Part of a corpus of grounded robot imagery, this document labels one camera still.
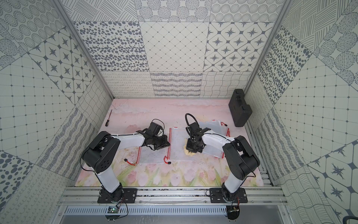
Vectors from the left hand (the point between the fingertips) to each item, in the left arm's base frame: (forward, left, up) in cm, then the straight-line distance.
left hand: (174, 146), depth 90 cm
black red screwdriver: (+20, +52, 0) cm, 56 cm away
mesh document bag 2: (+21, -31, -5) cm, 38 cm away
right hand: (-3, -10, -1) cm, 11 cm away
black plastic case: (+19, -44, +15) cm, 50 cm away
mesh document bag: (-3, -3, -3) cm, 5 cm away
